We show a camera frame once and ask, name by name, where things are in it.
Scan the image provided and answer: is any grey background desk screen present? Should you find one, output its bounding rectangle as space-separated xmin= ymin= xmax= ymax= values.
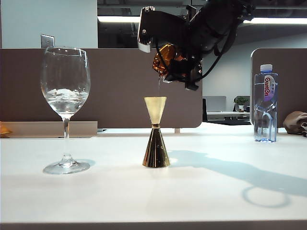
xmin=203 ymin=96 xmax=227 ymax=113

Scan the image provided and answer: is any small potted green plant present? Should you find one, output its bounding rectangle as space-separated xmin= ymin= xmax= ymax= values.
xmin=234 ymin=96 xmax=250 ymax=113

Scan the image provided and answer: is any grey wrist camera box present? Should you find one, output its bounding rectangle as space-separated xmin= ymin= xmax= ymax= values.
xmin=137 ymin=6 xmax=158 ymax=53

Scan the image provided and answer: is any clear wine glass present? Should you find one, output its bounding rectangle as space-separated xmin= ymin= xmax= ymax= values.
xmin=40 ymin=46 xmax=91 ymax=175

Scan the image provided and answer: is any long ceiling light strip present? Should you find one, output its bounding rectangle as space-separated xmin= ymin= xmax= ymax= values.
xmin=97 ymin=15 xmax=307 ymax=24

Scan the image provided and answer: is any brown desk partition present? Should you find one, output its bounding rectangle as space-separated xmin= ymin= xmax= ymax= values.
xmin=250 ymin=47 xmax=307 ymax=129
xmin=0 ymin=47 xmax=203 ymax=129

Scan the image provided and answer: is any clear plastic water bottle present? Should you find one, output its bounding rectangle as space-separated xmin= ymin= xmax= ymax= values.
xmin=253 ymin=64 xmax=279 ymax=143

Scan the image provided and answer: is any silver wall switch plate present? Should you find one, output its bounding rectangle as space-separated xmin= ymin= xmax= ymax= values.
xmin=40 ymin=34 xmax=55 ymax=48

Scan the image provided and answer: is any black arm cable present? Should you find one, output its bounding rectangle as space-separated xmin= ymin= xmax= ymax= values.
xmin=201 ymin=14 xmax=238 ymax=80

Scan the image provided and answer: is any gold double-cone jigger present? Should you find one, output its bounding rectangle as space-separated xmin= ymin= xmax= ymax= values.
xmin=142 ymin=96 xmax=171 ymax=168

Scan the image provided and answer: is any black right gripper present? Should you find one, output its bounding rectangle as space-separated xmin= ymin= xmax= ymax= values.
xmin=164 ymin=3 xmax=240 ymax=91

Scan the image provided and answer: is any small amber measuring cup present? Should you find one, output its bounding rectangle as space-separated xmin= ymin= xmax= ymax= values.
xmin=153 ymin=43 xmax=187 ymax=78

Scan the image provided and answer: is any beige low desk panel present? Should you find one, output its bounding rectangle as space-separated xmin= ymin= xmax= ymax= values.
xmin=0 ymin=121 xmax=98 ymax=138

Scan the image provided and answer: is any white background desk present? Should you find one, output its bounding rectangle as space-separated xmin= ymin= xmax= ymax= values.
xmin=206 ymin=111 xmax=251 ymax=122

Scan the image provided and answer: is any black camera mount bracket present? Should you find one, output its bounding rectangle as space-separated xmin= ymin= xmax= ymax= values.
xmin=153 ymin=11 xmax=192 ymax=50

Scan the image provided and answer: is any brown cloth bag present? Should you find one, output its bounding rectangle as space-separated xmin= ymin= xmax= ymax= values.
xmin=283 ymin=111 xmax=307 ymax=135

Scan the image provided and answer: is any thin black camera cable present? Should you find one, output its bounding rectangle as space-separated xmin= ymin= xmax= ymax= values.
xmin=153 ymin=40 xmax=174 ymax=75

